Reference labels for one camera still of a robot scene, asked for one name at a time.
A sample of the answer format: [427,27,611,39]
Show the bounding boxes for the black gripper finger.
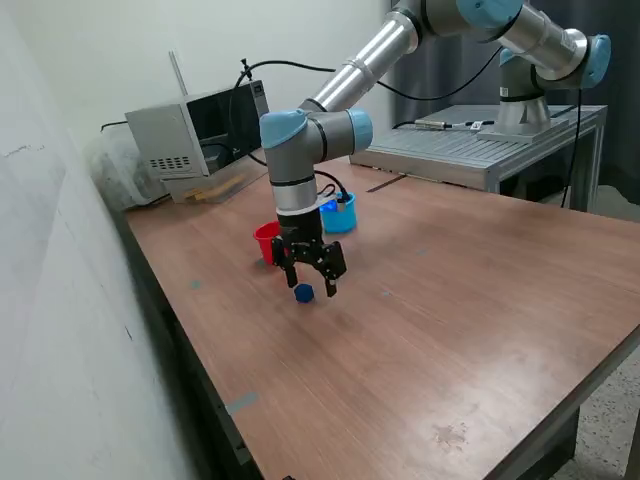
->
[312,241,348,299]
[272,238,300,290]

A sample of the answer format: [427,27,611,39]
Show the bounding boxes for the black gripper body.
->
[277,208,325,251]

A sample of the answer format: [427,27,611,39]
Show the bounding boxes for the silver blue-jointed robot arm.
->
[259,0,612,217]

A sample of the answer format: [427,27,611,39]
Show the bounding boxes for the red plastic cup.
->
[253,221,284,265]

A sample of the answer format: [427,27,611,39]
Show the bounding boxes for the blue plastic cup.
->
[319,192,359,235]

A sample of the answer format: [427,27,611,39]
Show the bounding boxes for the dark flat strip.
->
[366,173,407,194]

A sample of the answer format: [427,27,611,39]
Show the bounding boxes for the large grey tape strip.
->
[224,391,260,416]

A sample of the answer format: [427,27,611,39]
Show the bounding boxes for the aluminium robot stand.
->
[349,103,609,214]

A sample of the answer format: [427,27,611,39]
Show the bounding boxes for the silver microwave oven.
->
[124,79,277,182]

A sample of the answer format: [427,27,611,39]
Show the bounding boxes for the crumpled clear plastic bag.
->
[84,132,169,211]

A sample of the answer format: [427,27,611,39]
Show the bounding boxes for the thin white rod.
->
[167,49,190,97]

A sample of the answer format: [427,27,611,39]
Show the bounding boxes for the dark grey curtain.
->
[388,0,640,206]

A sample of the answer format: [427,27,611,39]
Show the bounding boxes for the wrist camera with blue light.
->
[315,191,351,215]

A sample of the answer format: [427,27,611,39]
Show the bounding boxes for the grey connector cable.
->
[392,118,496,133]

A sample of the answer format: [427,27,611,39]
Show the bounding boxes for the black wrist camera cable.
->
[228,47,504,197]

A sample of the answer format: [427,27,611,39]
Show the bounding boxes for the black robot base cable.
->
[558,87,584,209]

